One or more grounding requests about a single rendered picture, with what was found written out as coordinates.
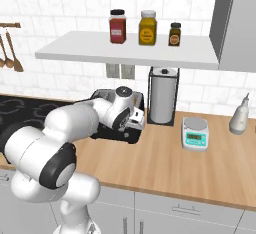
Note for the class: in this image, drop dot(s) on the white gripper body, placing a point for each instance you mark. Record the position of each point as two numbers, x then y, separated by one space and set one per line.
138 118

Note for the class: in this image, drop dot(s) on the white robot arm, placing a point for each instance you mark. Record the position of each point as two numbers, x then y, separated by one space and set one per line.
70 121

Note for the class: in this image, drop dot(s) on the white paper towel roll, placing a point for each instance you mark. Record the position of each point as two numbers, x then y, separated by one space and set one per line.
163 98

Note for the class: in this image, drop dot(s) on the white teal kitchen scale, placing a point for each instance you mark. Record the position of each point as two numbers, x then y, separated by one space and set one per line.
195 138

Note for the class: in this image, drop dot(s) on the narrow grey drawer front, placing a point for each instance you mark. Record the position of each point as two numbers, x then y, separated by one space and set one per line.
116 198

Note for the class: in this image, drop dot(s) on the yellow spice jar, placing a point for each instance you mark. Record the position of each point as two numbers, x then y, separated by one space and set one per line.
147 29

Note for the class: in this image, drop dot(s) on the small brown spice jar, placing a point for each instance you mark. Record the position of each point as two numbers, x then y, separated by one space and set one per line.
174 36

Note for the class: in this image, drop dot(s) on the red spice jar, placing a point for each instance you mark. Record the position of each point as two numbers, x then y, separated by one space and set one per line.
117 28

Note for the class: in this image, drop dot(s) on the white spray bottle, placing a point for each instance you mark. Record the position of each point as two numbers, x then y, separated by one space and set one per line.
240 119

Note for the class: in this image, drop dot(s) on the grey cupboard door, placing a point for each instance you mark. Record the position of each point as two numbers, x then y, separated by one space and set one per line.
186 226
110 221

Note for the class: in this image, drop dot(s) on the black hob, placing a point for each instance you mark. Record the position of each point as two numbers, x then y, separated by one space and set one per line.
23 114

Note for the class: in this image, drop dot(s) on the wide grey drawer front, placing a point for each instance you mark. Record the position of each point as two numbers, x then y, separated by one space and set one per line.
213 209

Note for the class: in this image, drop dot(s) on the wooden spatula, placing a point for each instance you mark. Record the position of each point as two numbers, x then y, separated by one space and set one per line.
16 65

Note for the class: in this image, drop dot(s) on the wooden spoon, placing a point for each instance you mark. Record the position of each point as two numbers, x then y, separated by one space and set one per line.
1 61
9 62

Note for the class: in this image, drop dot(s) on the grey wall socket plate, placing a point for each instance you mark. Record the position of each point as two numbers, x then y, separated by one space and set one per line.
128 72
112 71

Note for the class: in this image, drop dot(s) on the white wall shelf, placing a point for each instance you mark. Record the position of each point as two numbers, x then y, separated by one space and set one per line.
100 49

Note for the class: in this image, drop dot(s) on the grey wall cupboard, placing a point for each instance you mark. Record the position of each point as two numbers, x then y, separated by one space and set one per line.
240 21

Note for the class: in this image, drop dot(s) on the wooden utensil rail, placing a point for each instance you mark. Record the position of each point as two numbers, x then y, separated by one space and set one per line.
10 25

